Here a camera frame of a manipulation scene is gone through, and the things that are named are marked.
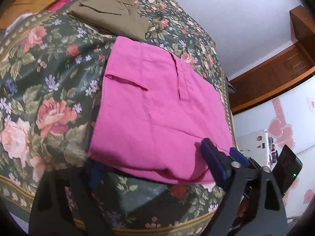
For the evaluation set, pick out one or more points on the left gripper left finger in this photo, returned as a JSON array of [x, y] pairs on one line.
[[64, 204]]

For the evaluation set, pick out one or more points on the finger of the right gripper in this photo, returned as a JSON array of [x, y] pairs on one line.
[[239, 157]]

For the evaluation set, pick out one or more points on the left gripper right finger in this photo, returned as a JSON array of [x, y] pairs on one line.
[[265, 214]]

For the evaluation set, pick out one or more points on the pink pants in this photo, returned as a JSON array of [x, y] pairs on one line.
[[154, 112]]

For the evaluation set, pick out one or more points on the white appliance with stickers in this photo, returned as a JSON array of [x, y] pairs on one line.
[[259, 146]]

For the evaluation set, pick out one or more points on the brown wooden wardrobe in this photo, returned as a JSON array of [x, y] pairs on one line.
[[280, 73]]

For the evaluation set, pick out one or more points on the floral bedspread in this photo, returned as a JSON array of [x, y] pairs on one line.
[[51, 66]]

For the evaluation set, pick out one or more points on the olive folded pants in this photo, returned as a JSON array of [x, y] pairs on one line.
[[120, 17]]

